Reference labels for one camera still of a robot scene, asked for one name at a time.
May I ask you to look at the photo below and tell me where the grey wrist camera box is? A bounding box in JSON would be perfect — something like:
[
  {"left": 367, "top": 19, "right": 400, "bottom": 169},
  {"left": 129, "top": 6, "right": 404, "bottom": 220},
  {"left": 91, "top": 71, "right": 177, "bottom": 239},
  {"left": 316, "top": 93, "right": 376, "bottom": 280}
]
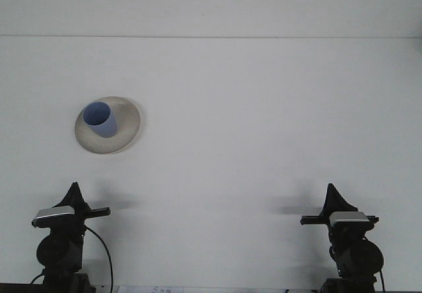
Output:
[
  {"left": 329, "top": 211, "right": 369, "bottom": 226},
  {"left": 31, "top": 206, "right": 75, "bottom": 228}
]

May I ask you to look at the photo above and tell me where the pale round plate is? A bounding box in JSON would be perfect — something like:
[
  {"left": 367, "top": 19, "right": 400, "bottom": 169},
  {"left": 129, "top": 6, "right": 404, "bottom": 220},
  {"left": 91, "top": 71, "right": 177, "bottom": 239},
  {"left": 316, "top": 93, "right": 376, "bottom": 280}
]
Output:
[{"left": 75, "top": 96, "right": 145, "bottom": 156}]

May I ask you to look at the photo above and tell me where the pale blue cup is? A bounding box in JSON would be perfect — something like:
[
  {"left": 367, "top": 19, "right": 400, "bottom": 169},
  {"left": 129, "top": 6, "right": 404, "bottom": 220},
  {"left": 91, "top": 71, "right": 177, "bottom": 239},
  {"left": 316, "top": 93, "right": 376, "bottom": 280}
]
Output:
[{"left": 82, "top": 101, "right": 119, "bottom": 139}]

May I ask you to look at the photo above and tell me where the long black arm cable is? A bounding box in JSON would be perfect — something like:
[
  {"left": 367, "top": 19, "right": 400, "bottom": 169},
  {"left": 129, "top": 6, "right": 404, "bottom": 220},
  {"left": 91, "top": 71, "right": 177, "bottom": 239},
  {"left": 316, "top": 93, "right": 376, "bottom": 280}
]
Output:
[{"left": 84, "top": 226, "right": 114, "bottom": 292}]

